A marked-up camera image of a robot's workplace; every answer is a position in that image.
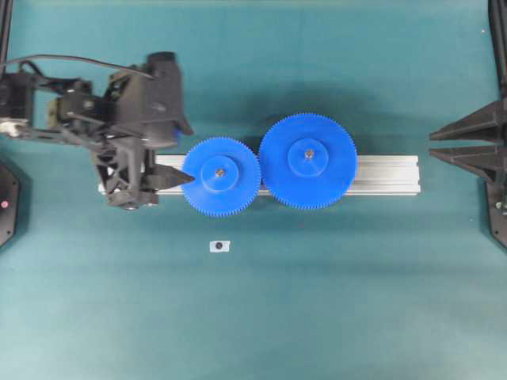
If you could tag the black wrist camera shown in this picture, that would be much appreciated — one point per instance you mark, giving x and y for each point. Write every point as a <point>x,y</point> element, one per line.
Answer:
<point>152,108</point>

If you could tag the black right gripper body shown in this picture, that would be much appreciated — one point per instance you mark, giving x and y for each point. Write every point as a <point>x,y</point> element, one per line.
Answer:
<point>496,200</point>

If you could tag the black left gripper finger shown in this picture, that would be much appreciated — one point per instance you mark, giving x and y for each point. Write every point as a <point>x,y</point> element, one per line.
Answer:
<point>165,177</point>

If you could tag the small blue gear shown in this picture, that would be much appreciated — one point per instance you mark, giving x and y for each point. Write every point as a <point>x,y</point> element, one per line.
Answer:
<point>221,196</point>

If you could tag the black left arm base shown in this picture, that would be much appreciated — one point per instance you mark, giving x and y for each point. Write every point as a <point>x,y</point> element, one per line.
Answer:
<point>10,203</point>

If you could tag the aluminium extrusion rail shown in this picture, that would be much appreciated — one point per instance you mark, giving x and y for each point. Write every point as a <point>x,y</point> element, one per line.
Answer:
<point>373,176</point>

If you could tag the black frame post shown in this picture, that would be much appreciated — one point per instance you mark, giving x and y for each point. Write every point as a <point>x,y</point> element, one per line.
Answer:
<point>497,20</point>
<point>6,9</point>

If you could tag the black right frame post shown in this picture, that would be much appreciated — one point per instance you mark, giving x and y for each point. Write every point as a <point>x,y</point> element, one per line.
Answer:
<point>497,20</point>

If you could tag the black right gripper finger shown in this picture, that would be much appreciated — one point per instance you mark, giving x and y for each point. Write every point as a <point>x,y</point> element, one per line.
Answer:
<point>487,162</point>
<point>486,124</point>

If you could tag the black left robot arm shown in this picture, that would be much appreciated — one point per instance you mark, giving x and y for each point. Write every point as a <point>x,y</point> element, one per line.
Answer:
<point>25,98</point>

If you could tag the black left frame post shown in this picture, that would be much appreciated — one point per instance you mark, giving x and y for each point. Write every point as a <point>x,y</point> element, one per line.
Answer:
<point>6,9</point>

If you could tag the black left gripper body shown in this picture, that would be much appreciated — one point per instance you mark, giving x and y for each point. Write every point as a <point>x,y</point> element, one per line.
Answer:
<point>112,129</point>

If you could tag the large blue gear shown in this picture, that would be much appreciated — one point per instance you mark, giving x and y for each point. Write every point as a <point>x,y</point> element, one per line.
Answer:
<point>308,161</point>

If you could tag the small white marker tag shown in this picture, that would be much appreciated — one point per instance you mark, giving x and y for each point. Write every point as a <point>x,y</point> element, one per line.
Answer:
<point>220,246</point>

